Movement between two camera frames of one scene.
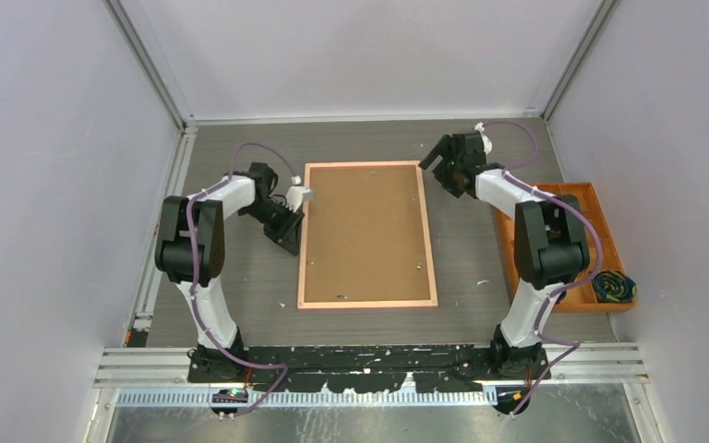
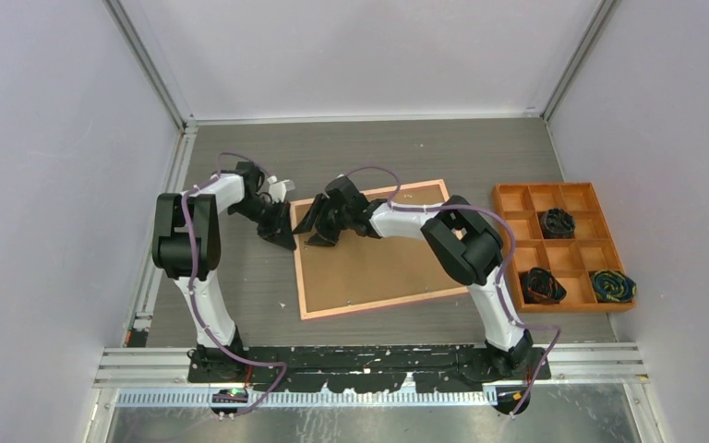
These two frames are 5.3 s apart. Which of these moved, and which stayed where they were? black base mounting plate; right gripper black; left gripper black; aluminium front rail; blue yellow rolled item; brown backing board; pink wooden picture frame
Moved: pink wooden picture frame; right gripper black; brown backing board
Stayed: aluminium front rail; black base mounting plate; left gripper black; blue yellow rolled item
